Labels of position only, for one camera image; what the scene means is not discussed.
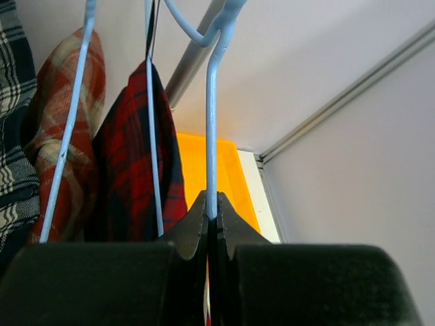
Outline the yellow plastic bin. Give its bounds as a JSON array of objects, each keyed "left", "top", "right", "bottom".
[{"left": 177, "top": 132, "right": 260, "bottom": 232}]

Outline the red navy plaid skirt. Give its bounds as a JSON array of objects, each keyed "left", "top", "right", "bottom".
[{"left": 84, "top": 62, "right": 188, "bottom": 242}]

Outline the navy white plaid skirt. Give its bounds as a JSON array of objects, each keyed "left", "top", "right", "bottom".
[{"left": 1, "top": 1, "right": 39, "bottom": 267}]

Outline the rust beige plaid skirt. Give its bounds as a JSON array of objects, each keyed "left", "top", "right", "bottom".
[{"left": 22, "top": 26, "right": 107, "bottom": 245}]

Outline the white metal clothes rack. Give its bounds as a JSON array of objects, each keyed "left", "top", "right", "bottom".
[{"left": 165, "top": 1, "right": 246, "bottom": 108}]

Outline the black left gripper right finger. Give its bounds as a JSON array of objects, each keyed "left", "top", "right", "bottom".
[{"left": 217, "top": 192, "right": 271, "bottom": 260}]

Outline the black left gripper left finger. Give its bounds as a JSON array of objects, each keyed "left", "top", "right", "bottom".
[{"left": 156, "top": 190, "right": 209, "bottom": 260}]

